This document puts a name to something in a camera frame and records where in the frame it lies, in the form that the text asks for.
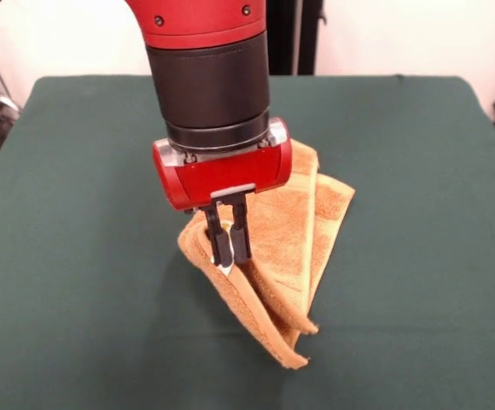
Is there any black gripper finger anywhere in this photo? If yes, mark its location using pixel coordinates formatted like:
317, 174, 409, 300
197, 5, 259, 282
230, 196, 253, 266
203, 204, 235, 268

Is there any orange terry towel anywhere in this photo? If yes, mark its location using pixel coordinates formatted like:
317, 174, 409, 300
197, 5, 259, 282
177, 140, 356, 369

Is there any dark green table cloth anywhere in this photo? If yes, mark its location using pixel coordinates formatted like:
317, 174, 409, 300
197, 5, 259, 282
0, 74, 495, 410

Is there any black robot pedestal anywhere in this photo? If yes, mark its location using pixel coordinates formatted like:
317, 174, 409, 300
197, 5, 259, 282
266, 0, 326, 77

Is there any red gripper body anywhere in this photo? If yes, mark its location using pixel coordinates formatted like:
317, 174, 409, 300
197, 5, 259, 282
152, 138, 294, 214

